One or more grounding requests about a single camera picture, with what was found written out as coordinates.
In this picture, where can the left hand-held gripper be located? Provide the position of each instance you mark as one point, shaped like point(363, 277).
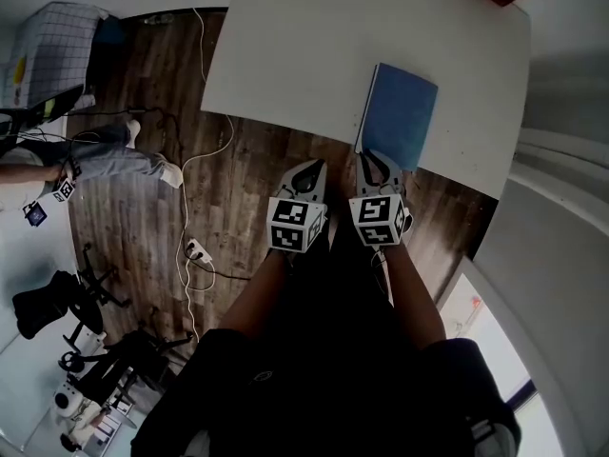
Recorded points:
point(288, 226)

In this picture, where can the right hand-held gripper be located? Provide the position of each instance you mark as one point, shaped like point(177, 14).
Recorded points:
point(378, 219)

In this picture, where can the blue notebook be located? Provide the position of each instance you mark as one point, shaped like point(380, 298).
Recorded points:
point(399, 112)

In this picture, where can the another person's forearm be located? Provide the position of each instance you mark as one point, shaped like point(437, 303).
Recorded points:
point(28, 173)

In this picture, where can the person's left forearm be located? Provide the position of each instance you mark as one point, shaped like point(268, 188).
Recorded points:
point(259, 293)

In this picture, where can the person's right forearm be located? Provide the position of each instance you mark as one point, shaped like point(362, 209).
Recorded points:
point(414, 293)

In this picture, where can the white power strip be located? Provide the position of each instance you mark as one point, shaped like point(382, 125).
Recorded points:
point(198, 252)

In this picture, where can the person's black clothing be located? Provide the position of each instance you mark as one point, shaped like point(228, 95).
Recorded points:
point(333, 379)

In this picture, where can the clear plastic bottle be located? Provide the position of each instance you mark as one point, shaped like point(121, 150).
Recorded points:
point(159, 18)

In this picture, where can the black office chair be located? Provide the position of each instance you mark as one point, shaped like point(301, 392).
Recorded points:
point(62, 303)
point(126, 357)

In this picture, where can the small blue tag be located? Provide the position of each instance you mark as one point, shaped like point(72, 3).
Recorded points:
point(34, 214)

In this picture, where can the bed with grid sheet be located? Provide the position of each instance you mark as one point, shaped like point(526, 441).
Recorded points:
point(50, 53)

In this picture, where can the white round device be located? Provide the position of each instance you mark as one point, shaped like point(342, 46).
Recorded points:
point(66, 402)

